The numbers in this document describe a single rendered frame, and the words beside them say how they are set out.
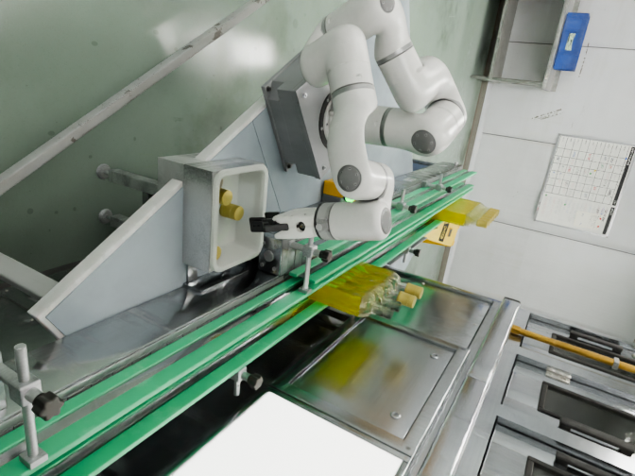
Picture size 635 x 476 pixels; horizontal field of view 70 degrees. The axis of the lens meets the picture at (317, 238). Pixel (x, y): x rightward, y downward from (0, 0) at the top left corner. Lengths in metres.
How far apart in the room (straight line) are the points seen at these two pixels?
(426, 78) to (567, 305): 6.43
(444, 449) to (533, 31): 6.31
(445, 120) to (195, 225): 0.59
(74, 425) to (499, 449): 0.83
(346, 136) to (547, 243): 6.36
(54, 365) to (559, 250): 6.69
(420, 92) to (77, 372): 0.84
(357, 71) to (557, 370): 1.00
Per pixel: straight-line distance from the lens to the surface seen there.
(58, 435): 0.75
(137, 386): 0.81
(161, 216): 0.97
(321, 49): 0.93
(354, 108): 0.85
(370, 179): 0.79
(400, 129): 1.09
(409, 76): 1.05
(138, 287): 0.99
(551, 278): 7.21
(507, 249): 7.16
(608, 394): 1.49
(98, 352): 0.86
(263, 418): 0.99
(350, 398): 1.07
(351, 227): 0.85
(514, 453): 1.15
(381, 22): 1.00
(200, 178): 0.95
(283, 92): 1.11
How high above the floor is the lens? 1.44
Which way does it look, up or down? 27 degrees down
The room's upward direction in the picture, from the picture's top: 107 degrees clockwise
